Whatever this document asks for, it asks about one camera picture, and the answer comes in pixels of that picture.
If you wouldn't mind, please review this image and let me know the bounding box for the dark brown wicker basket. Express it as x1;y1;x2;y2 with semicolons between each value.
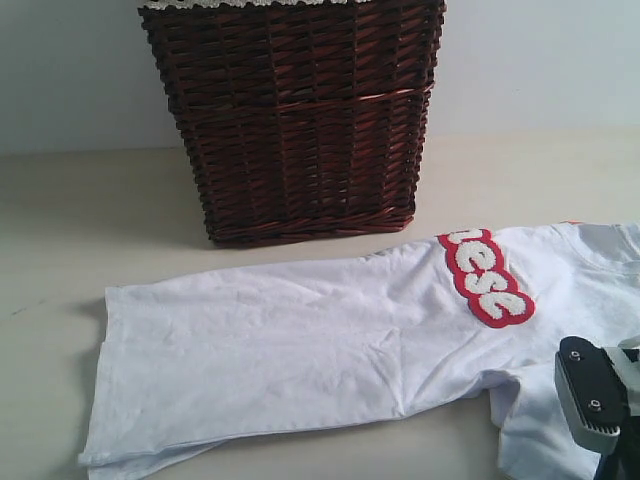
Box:
138;1;446;247

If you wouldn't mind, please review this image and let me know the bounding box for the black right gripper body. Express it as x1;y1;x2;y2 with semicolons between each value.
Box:
594;424;640;480

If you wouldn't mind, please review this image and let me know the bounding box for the white t-shirt with red lettering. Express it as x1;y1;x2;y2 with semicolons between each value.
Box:
79;223;639;479

